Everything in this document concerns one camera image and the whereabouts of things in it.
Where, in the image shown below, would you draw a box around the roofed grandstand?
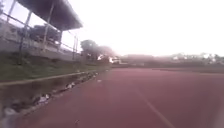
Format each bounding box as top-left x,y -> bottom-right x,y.
0,0 -> 84,63

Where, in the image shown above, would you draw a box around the grass field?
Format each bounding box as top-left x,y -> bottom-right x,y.
113,63 -> 224,75

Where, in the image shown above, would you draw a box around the grass bank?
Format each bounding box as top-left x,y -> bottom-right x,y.
0,53 -> 112,83

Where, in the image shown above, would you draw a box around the distant row of trees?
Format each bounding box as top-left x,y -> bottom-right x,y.
118,52 -> 224,66

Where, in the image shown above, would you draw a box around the dark trees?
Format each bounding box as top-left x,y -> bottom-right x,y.
79,39 -> 118,64

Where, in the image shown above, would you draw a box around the red running track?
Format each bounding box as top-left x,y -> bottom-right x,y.
13,67 -> 224,128

